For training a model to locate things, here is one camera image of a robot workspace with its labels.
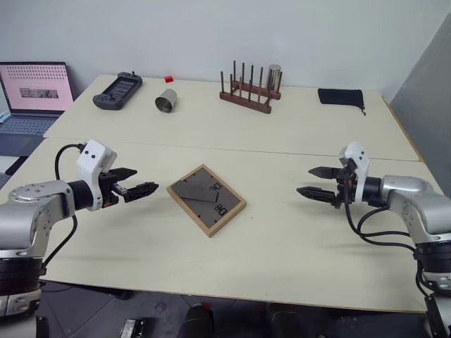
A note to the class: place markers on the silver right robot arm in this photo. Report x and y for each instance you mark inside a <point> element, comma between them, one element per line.
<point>423,204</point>

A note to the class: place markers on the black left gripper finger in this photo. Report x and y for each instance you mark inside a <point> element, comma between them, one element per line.
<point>141,189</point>
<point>124,173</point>

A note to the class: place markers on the laptop with pink screen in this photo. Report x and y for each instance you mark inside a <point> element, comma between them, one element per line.
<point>35,88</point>

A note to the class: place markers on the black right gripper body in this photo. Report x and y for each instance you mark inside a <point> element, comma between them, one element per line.
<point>343,186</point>

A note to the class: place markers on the dark rounded shape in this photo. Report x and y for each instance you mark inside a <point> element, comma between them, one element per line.
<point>197,322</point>

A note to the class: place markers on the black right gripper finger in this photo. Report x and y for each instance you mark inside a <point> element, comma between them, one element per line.
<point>324,172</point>
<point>315,193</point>

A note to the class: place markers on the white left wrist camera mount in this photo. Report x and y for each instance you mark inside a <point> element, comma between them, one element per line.
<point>89,158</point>

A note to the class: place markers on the metal cup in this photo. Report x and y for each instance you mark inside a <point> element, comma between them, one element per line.
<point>166,101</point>

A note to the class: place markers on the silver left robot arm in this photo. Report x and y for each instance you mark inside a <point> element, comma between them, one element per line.
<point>21,211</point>

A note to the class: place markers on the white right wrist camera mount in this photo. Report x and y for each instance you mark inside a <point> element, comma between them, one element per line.
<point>356,149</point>

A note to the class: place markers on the small black box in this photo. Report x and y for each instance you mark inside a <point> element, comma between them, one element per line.
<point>135,328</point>

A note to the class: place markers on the brown wooden peg rack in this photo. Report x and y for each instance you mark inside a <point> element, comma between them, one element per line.
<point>246,100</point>

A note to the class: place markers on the small red block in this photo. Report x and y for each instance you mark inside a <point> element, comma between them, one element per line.
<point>169,79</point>

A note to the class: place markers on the grey partition panel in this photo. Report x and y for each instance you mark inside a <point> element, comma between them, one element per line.
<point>426,105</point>

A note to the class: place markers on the wooden picture frame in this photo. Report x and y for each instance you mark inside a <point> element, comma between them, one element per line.
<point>197,207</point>

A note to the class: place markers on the clear glass cup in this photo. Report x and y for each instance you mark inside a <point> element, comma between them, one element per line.
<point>273,79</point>

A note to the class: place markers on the dark grey handheld controller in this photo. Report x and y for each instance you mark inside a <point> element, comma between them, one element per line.
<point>116,91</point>

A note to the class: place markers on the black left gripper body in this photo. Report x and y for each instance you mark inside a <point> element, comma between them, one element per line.
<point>110,193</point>

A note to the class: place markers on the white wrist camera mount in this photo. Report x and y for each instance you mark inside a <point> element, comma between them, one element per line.
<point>89,158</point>
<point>356,149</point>

